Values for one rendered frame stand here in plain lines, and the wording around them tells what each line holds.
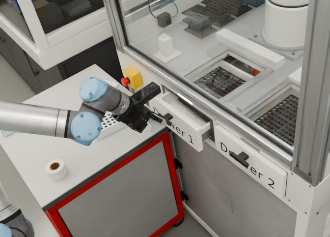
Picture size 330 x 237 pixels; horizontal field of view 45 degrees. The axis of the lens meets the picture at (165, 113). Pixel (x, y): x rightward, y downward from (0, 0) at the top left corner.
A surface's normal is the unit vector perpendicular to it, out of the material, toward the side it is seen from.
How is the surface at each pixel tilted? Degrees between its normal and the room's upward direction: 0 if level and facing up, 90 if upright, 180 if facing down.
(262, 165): 90
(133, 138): 0
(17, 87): 0
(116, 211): 90
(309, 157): 90
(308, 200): 90
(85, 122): 52
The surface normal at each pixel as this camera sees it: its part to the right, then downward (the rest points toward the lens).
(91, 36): 0.60, 0.47
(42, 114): 0.25, -0.40
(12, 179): -0.14, -0.73
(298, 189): -0.78, 0.50
